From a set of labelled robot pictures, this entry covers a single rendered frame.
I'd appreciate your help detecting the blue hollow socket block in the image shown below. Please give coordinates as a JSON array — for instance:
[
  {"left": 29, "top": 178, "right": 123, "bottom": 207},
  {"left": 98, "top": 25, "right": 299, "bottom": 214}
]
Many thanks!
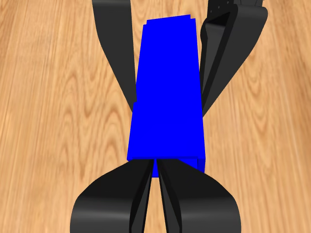
[{"left": 126, "top": 14, "right": 206, "bottom": 178}]

